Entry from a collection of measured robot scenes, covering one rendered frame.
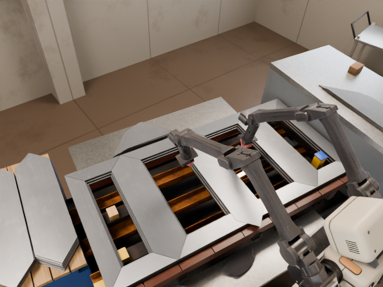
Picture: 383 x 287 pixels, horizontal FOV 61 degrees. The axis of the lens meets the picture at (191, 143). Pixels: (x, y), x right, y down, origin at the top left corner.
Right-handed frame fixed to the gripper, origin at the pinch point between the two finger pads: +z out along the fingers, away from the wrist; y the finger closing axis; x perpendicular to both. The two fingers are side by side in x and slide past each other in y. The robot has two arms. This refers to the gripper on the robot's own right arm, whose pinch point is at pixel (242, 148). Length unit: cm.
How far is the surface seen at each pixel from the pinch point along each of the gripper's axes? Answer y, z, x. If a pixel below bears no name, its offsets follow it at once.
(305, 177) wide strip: -26.8, 2.0, 29.1
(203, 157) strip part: 16.8, 13.4, -11.1
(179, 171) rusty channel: 23.6, 33.2, -20.1
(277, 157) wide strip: -22.8, 3.4, 9.6
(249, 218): 17.2, 12.5, 36.3
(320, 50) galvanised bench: -103, -35, -52
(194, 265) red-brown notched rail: 51, 25, 43
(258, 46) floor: -222, 48, -224
